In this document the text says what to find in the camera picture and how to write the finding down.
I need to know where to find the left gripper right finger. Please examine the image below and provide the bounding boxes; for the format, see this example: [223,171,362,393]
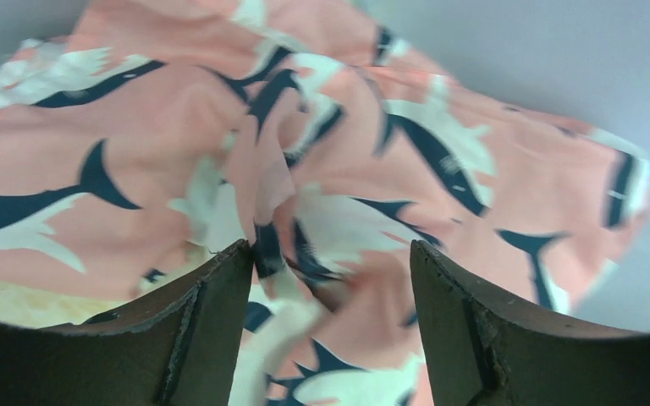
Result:
[410,241,650,406]

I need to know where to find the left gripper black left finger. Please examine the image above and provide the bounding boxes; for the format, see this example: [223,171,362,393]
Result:
[0,240,252,406]

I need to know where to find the pink patterned cloth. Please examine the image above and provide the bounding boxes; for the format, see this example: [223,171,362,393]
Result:
[0,1,650,405]

